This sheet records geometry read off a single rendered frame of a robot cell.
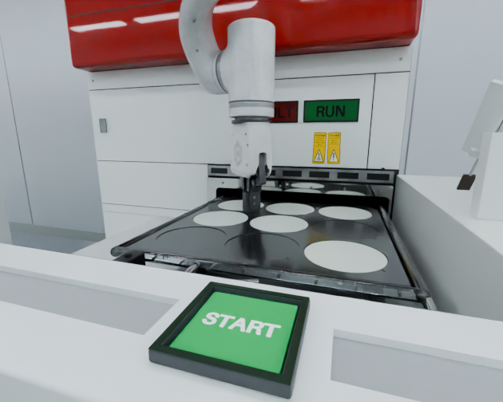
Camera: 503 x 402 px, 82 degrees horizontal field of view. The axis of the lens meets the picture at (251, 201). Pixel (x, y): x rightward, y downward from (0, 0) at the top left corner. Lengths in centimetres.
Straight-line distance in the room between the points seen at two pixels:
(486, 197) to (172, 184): 68
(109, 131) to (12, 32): 297
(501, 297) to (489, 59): 213
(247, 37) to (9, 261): 44
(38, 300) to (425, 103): 218
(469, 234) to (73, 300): 31
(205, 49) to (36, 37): 308
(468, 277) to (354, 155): 42
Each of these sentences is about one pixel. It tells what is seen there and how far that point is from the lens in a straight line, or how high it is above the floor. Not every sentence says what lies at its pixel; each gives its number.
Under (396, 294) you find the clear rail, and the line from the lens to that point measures 32.
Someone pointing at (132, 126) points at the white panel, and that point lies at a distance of 89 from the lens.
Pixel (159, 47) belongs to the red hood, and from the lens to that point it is 79.
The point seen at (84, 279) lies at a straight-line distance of 21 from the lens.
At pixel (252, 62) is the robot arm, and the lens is 53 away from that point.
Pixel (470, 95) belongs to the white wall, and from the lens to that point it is 230.
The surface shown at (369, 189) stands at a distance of 68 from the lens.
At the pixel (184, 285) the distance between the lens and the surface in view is 18.
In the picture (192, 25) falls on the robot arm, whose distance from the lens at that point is 56.
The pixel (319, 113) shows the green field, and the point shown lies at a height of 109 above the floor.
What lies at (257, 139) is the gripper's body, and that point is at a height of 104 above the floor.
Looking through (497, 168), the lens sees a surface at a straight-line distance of 36.
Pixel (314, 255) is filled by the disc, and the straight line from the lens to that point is 38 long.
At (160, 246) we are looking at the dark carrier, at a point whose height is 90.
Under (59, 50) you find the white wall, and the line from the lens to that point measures 339.
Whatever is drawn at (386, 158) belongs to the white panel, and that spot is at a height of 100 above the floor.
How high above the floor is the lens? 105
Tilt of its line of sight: 13 degrees down
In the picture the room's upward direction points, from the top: straight up
